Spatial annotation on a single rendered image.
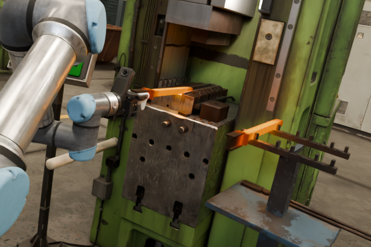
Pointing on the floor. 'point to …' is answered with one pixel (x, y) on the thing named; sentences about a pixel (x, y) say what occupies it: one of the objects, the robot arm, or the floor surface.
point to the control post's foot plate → (38, 242)
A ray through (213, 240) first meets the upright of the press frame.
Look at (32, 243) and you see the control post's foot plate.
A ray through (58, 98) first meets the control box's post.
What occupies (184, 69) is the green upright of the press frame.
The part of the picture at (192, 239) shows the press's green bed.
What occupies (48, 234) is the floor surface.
